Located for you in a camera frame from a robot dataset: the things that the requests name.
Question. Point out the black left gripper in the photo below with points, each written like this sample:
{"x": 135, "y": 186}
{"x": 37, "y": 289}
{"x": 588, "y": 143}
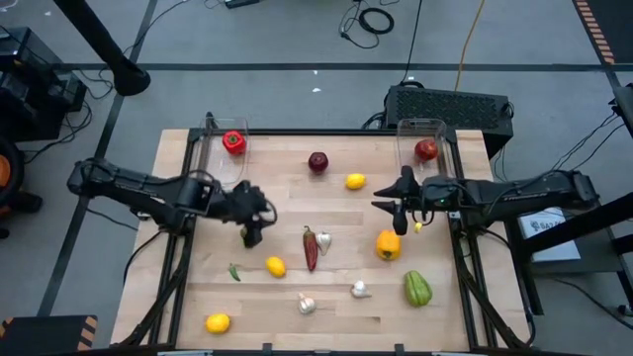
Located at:
{"x": 244, "y": 203}

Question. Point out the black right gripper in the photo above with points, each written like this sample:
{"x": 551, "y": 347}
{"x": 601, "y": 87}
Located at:
{"x": 435, "y": 195}

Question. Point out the green lime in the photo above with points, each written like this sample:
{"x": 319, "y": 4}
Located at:
{"x": 243, "y": 231}

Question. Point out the yellow lemon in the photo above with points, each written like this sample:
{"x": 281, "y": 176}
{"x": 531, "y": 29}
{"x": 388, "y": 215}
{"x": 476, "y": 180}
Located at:
{"x": 217, "y": 324}
{"x": 276, "y": 267}
{"x": 355, "y": 181}

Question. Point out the small green chili pepper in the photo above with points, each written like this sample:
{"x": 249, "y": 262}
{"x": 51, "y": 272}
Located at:
{"x": 234, "y": 272}

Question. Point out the yellow bell pepper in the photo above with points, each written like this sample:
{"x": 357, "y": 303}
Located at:
{"x": 388, "y": 245}

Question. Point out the long red chili pepper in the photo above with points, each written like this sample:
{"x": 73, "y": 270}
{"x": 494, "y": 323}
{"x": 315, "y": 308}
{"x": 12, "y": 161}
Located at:
{"x": 310, "y": 249}

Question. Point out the dark red apple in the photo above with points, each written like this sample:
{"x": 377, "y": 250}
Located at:
{"x": 318, "y": 162}

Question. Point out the red bell pepper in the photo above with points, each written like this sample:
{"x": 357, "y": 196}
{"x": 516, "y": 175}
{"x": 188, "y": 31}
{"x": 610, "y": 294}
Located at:
{"x": 234, "y": 142}

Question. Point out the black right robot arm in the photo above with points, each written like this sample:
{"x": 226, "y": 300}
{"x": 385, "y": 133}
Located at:
{"x": 524, "y": 195}

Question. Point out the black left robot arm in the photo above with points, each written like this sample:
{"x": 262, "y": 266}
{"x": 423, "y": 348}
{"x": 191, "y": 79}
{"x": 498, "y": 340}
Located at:
{"x": 138, "y": 188}

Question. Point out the clear plastic bin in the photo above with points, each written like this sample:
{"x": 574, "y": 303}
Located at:
{"x": 217, "y": 170}
{"x": 435, "y": 126}

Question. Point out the green chayote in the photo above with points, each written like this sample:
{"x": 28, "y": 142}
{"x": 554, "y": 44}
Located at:
{"x": 418, "y": 289}

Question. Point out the black perforated computer case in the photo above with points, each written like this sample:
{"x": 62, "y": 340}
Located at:
{"x": 445, "y": 111}

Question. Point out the small black connector box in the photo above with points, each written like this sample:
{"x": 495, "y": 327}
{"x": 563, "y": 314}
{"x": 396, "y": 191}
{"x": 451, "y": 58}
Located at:
{"x": 143, "y": 216}

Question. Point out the black metal stand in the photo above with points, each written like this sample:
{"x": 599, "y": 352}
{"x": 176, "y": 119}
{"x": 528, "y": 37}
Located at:
{"x": 583, "y": 223}

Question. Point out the black box hazard stripes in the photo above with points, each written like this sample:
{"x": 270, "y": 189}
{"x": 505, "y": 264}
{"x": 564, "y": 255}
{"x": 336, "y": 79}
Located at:
{"x": 44, "y": 336}

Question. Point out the black power strip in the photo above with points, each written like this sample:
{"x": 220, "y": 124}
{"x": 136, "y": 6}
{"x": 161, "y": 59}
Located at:
{"x": 242, "y": 3}

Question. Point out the black and orange wheel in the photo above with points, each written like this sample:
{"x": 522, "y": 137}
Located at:
{"x": 4, "y": 173}

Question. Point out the black stand pole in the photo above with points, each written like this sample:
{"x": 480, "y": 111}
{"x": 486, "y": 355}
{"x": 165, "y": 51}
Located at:
{"x": 94, "y": 29}

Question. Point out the black equipment rack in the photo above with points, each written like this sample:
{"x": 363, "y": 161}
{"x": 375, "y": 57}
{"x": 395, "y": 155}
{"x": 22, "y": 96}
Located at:
{"x": 29, "y": 84}

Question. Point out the black mat striped edge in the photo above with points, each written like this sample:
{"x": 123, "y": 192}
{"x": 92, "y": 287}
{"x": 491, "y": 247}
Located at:
{"x": 618, "y": 25}

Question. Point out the black metal table frame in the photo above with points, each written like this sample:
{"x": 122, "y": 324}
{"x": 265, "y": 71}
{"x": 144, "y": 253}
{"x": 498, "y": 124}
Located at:
{"x": 371, "y": 132}

